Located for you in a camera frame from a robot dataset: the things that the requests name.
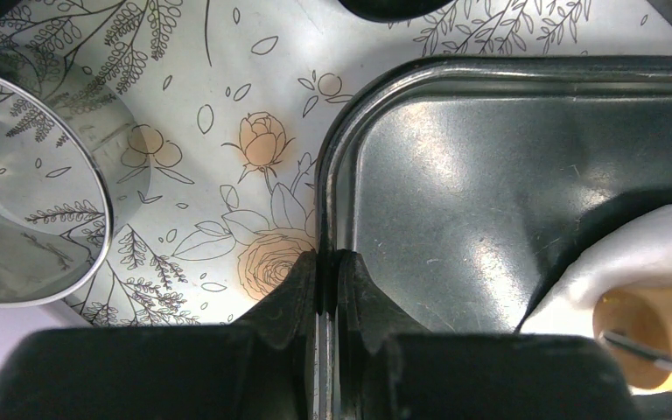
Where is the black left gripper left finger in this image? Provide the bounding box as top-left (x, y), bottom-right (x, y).
top-left (0, 251), bottom-right (317, 419)

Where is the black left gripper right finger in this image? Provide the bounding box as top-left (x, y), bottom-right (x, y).
top-left (335, 250), bottom-right (641, 419)

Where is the black baking tray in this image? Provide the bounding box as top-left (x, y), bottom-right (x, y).
top-left (315, 54), bottom-right (672, 420)

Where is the wooden rolling pin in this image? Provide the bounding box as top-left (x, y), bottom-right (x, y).
top-left (592, 287), bottom-right (672, 395)

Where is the white dough disc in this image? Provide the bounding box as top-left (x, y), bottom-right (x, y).
top-left (521, 205), bottom-right (672, 339)

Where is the black poker chip case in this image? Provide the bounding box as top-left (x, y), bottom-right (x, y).
top-left (339, 0), bottom-right (451, 23)

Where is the round metal cutter ring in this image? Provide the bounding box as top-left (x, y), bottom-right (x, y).
top-left (0, 58), bottom-right (151, 308)

